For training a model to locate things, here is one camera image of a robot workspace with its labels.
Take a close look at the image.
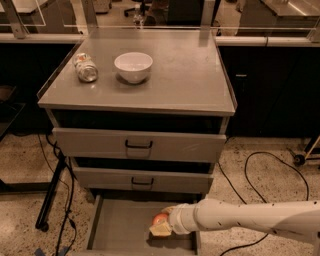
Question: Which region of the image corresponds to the black floor cables left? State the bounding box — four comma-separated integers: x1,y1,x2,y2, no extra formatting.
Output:
37,133,78,256

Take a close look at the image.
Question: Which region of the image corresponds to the white ceramic bowl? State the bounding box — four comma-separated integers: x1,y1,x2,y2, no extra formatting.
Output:
114,52,153,84

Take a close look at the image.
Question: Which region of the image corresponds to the black metal stand leg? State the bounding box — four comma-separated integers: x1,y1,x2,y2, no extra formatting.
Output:
35,153,65,232

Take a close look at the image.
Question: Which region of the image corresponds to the clear water bottle background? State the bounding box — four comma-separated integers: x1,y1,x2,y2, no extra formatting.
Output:
133,4,144,27

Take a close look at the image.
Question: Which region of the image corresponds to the red apple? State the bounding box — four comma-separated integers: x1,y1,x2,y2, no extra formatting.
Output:
152,213,168,225

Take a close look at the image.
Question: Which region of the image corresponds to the black floor cable right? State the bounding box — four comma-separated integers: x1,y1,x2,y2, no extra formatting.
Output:
217,151,311,256

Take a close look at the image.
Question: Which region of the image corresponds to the black office chair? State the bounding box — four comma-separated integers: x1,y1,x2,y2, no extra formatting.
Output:
123,0,153,17

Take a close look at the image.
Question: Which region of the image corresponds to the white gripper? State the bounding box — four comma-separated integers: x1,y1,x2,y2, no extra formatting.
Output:
149,204,199,237

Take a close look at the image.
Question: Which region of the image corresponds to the bottom grey open drawer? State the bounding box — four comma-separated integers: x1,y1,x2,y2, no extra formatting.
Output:
72,192,200,256

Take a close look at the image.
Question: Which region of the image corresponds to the grey drawer cabinet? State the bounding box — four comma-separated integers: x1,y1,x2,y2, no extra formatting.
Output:
37,27,238,256

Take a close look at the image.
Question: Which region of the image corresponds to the wheeled cart base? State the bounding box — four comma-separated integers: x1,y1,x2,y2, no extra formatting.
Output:
288,134,320,166

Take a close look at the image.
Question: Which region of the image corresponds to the middle grey drawer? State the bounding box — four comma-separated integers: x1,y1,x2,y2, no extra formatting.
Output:
72,157,213,194

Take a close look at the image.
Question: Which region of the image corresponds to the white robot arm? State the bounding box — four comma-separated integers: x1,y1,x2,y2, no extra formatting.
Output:
149,199,320,256

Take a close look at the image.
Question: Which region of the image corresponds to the top grey drawer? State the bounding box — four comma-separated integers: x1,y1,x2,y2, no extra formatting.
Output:
53,128,226,163

